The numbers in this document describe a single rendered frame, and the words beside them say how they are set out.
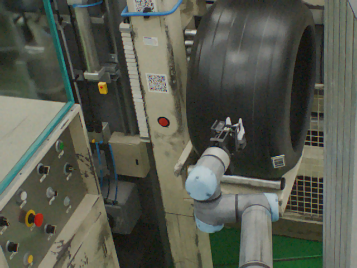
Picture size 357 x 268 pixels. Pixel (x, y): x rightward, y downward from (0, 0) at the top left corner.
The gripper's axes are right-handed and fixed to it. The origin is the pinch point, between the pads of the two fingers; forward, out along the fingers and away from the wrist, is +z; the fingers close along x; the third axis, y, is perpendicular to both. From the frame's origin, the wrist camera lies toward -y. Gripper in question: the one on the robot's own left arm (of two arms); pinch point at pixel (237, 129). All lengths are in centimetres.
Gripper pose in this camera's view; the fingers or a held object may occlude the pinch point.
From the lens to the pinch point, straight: 202.5
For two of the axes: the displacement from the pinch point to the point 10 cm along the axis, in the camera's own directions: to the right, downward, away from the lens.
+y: -0.8, -8.7, -4.9
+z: 3.5, -4.9, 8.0
